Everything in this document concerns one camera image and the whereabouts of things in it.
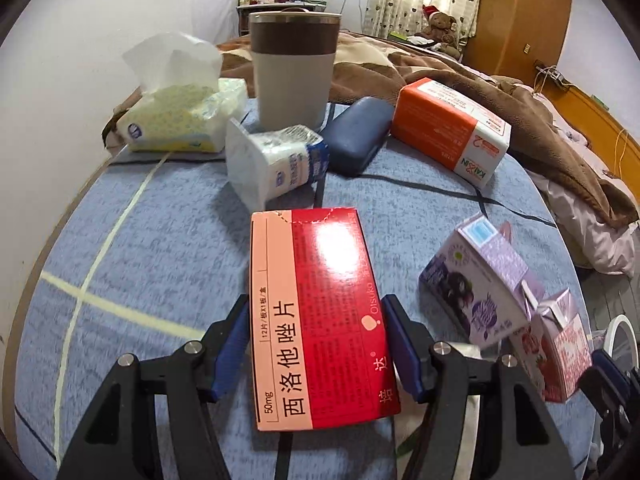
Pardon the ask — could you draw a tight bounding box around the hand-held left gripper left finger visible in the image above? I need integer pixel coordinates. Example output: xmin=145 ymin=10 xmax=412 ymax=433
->
xmin=52 ymin=294 xmax=251 ymax=480

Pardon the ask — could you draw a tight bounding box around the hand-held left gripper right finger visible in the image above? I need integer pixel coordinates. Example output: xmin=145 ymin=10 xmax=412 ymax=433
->
xmin=381 ymin=294 xmax=573 ymax=480

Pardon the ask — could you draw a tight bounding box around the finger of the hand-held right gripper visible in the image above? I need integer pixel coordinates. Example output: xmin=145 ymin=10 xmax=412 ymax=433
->
xmin=580 ymin=349 xmax=640 ymax=456

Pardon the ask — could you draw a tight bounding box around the white round waste bin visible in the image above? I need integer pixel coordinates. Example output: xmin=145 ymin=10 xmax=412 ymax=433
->
xmin=600 ymin=314 xmax=640 ymax=361

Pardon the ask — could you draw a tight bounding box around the pink drink carton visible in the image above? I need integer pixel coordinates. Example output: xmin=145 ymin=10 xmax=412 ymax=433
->
xmin=510 ymin=287 xmax=593 ymax=403

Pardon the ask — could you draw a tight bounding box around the red medicine box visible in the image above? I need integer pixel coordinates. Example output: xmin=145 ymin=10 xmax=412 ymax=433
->
xmin=250 ymin=206 xmax=402 ymax=433

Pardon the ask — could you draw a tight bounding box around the purple drink carton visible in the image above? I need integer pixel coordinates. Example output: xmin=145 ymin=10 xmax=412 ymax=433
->
xmin=419 ymin=212 xmax=546 ymax=348

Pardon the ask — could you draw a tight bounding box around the white yogurt carton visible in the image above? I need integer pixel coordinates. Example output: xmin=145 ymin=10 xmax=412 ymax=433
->
xmin=225 ymin=117 xmax=331 ymax=213

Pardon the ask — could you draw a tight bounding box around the blue checked tablecloth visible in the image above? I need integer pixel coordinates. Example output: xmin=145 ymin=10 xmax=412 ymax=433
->
xmin=10 ymin=95 xmax=601 ymax=480

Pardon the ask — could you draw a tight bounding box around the pale pink duvet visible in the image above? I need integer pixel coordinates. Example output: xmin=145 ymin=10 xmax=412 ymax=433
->
xmin=530 ymin=95 xmax=640 ymax=276

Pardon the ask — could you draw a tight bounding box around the dark blue glasses case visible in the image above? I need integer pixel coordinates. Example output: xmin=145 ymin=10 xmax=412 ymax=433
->
xmin=320 ymin=96 xmax=396 ymax=177

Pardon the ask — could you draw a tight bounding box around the orange and white box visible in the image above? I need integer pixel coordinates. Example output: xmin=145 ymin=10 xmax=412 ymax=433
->
xmin=390 ymin=77 xmax=513 ymax=191

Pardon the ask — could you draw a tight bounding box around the brown fleece blanket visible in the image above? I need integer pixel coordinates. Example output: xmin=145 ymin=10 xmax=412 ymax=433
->
xmin=215 ymin=30 xmax=640 ymax=231

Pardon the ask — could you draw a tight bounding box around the soft tissue pack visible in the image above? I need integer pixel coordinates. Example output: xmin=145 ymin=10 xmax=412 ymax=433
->
xmin=120 ymin=31 xmax=249 ymax=154

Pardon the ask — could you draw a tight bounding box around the wooden bed headboard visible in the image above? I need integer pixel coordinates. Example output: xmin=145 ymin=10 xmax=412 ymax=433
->
xmin=555 ymin=82 xmax=640 ymax=196

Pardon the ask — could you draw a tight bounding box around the grey tumbler with brown band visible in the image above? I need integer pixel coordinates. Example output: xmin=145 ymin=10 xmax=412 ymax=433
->
xmin=248 ymin=8 xmax=342 ymax=132

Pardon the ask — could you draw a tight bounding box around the white power strip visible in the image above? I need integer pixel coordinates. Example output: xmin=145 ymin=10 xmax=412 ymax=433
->
xmin=535 ymin=60 xmax=571 ymax=91

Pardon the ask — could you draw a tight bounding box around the brown teddy bear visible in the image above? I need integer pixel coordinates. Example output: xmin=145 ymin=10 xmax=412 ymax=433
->
xmin=415 ymin=5 xmax=463 ymax=58

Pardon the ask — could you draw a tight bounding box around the cluttered white shelf desk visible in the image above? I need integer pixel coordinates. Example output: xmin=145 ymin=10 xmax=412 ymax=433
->
xmin=235 ymin=0 xmax=326 ymax=36

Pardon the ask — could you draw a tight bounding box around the wooden wardrobe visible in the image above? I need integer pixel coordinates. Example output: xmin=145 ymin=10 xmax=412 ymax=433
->
xmin=460 ymin=0 xmax=573 ymax=86

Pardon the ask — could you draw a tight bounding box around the orange charging cable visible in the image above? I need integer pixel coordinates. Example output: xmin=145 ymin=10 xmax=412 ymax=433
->
xmin=612 ymin=127 xmax=631 ymax=181

